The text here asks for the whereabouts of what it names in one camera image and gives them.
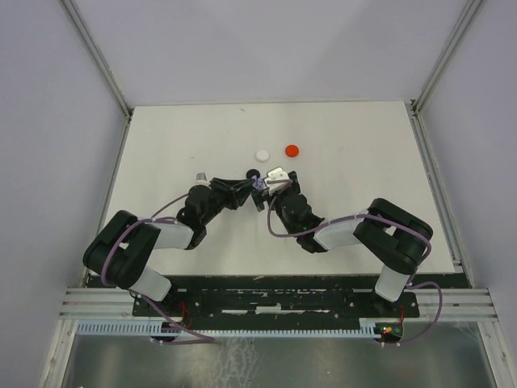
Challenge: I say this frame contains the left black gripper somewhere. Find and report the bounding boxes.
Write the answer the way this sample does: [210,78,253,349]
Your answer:
[201,177,256,226]

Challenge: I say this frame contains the purple earbud charging case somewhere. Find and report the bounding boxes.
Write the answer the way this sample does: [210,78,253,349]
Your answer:
[253,176,265,192]

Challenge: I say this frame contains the white earbud charging case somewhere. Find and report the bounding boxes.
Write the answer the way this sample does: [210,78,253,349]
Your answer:
[255,150,271,162]

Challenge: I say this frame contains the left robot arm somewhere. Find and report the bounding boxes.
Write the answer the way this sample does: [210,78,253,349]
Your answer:
[82,173,256,315]

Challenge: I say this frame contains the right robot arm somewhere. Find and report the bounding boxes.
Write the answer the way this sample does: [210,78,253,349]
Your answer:
[246,167,433,316]

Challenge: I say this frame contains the right circuit board with leds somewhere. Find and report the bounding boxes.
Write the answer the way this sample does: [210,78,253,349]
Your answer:
[380,323,403,342]

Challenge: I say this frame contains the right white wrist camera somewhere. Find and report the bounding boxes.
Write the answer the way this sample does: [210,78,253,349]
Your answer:
[263,167,290,196]

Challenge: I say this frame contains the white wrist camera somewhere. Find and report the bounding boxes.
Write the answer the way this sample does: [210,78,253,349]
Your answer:
[263,167,290,196]
[195,172,209,186]

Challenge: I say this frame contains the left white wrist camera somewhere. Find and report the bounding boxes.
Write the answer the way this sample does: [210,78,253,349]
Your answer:
[195,172,209,186]

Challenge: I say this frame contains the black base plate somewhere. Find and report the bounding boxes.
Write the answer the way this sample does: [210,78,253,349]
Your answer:
[82,274,473,328]

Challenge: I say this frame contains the white slotted cable duct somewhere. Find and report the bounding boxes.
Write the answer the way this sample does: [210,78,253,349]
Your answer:
[75,320,383,336]

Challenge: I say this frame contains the right aluminium frame post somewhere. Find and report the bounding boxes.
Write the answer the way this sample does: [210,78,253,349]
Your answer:
[411,0,485,116]

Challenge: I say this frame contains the aluminium frame post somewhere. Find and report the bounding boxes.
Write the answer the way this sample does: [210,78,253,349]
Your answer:
[58,0,132,118]
[411,0,485,116]

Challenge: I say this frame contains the left aluminium frame post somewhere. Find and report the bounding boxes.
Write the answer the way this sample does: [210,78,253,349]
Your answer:
[58,0,132,118]

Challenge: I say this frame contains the aluminium frame rail front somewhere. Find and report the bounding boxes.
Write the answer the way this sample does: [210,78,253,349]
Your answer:
[59,288,498,323]

